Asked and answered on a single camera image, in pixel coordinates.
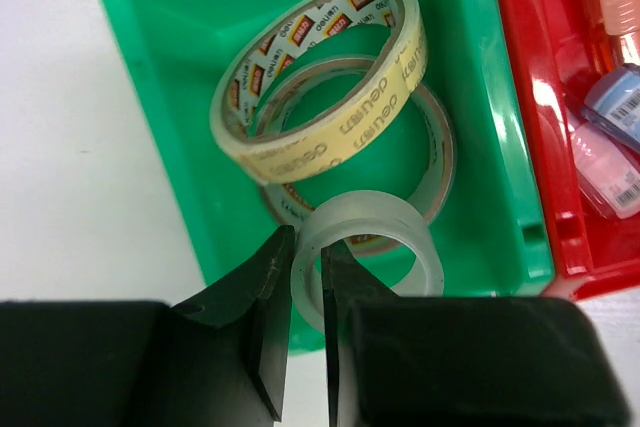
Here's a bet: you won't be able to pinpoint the clear small tape roll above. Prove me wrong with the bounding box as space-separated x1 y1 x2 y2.
290 190 445 333

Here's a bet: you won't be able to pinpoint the red plastic bin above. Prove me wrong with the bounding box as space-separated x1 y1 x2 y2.
499 0 639 300

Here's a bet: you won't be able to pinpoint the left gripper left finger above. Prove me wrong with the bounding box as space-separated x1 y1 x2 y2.
1 226 295 426

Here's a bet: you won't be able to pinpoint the pink correction tape case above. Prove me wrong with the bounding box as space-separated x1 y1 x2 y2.
570 123 639 220

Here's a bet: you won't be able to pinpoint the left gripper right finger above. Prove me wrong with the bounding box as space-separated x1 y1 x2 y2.
321 242 631 426

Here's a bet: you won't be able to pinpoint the blue correction tape case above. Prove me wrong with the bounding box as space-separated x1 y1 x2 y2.
581 63 639 153

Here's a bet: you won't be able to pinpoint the grey wide tape roll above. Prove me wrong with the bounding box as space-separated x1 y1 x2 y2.
255 55 456 228

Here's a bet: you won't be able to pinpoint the green plastic bin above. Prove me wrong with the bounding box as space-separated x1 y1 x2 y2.
102 0 555 296

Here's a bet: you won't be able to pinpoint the beige masking tape roll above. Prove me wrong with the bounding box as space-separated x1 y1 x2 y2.
210 0 427 184

